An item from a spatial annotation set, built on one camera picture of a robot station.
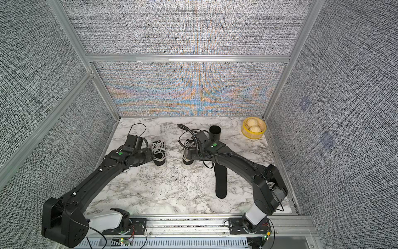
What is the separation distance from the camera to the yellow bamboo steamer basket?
1068 millimetres

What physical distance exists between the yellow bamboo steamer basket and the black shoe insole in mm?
312

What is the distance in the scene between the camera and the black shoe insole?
0.85 metres
